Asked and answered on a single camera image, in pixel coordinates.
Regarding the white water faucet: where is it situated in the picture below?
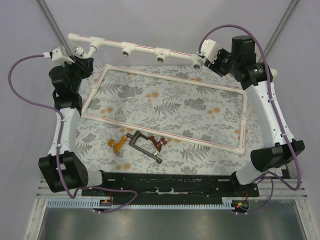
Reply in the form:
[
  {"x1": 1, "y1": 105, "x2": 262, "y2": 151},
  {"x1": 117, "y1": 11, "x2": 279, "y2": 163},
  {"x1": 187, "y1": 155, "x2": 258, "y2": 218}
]
[{"x1": 72, "y1": 45, "x2": 97, "y2": 59}]

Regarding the white pipe frame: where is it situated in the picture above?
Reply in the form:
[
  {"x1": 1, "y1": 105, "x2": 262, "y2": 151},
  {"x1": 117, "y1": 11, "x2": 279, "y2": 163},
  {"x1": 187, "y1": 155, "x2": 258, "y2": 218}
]
[{"x1": 67, "y1": 32, "x2": 279, "y2": 155}]

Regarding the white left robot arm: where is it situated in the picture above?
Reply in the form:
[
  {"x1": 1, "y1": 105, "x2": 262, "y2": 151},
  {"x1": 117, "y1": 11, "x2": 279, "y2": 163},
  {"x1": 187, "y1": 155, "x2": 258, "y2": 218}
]
[{"x1": 38, "y1": 56, "x2": 103, "y2": 193}]

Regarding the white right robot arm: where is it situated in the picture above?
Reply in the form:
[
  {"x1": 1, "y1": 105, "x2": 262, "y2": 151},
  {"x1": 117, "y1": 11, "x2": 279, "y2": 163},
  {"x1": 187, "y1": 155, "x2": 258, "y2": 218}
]
[{"x1": 200, "y1": 35, "x2": 305, "y2": 185}]

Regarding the orange water faucet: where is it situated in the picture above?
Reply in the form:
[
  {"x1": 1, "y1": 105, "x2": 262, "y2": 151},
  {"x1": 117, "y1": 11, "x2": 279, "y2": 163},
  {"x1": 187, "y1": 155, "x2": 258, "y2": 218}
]
[{"x1": 108, "y1": 135, "x2": 127, "y2": 158}]

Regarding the brown water faucet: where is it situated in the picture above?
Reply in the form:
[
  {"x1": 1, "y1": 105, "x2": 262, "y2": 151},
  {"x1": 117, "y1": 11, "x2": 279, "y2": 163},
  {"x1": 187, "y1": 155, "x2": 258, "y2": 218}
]
[{"x1": 148, "y1": 135, "x2": 168, "y2": 156}]

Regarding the floral pattern mat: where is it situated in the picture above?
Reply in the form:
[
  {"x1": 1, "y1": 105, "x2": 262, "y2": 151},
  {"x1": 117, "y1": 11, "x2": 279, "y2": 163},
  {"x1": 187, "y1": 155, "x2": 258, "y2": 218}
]
[{"x1": 75, "y1": 66, "x2": 263, "y2": 175}]

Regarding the dark grey metal faucet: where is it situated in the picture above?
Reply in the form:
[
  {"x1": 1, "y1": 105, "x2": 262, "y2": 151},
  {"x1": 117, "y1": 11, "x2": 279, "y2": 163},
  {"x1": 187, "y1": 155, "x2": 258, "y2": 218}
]
[{"x1": 126, "y1": 130, "x2": 163, "y2": 165}]

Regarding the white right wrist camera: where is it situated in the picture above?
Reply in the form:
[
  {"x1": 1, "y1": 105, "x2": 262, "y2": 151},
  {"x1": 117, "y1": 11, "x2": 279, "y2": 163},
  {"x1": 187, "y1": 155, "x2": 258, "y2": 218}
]
[{"x1": 198, "y1": 39, "x2": 222, "y2": 64}]

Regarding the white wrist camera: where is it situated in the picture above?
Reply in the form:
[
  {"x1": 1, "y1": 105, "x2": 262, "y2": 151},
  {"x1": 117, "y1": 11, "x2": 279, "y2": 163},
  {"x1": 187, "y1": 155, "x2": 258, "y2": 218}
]
[
  {"x1": 198, "y1": 39, "x2": 222, "y2": 64},
  {"x1": 43, "y1": 45, "x2": 74, "y2": 66}
]

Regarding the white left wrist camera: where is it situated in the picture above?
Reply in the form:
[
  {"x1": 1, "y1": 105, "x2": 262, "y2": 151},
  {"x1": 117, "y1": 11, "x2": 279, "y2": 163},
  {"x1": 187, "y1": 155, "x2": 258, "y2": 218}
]
[{"x1": 43, "y1": 45, "x2": 74, "y2": 66}]

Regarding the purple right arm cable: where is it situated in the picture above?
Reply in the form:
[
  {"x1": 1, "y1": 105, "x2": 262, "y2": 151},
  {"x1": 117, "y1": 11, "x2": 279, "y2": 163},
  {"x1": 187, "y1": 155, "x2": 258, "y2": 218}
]
[{"x1": 197, "y1": 24, "x2": 301, "y2": 216}]

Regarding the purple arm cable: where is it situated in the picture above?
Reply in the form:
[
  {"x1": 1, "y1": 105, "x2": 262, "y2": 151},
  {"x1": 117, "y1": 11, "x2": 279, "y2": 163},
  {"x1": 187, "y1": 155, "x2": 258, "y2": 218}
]
[
  {"x1": 7, "y1": 52, "x2": 138, "y2": 215},
  {"x1": 197, "y1": 24, "x2": 301, "y2": 216}
]

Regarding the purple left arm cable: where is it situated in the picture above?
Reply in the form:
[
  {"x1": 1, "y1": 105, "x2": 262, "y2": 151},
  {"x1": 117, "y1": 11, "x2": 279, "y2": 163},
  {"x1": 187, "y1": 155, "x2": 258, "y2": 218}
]
[{"x1": 7, "y1": 52, "x2": 138, "y2": 215}]

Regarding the white slotted cable duct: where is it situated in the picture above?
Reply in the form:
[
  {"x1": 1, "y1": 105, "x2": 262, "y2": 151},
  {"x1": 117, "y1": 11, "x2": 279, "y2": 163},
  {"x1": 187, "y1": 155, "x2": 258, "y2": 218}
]
[{"x1": 47, "y1": 198, "x2": 235, "y2": 210}]

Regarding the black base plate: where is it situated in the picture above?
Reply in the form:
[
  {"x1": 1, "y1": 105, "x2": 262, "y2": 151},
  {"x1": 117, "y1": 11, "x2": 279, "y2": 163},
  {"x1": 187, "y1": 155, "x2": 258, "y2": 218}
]
[{"x1": 82, "y1": 172, "x2": 260, "y2": 205}]

